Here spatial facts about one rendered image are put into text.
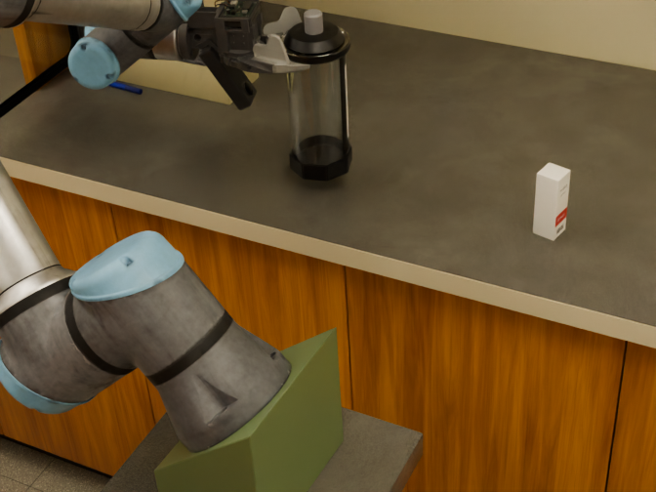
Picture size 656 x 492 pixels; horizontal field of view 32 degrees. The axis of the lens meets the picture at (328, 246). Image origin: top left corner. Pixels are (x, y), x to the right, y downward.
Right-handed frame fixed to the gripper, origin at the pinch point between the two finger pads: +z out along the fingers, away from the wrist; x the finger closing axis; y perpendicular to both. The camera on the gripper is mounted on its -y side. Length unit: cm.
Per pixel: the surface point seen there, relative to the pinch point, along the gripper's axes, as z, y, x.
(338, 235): 5.5, -23.6, -14.3
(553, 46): 35, -24, 51
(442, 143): 18.1, -23.6, 13.9
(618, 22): 47, -17, 48
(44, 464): -75, -117, 12
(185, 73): -30.3, -18.2, 24.1
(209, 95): -25.9, -21.8, 23.0
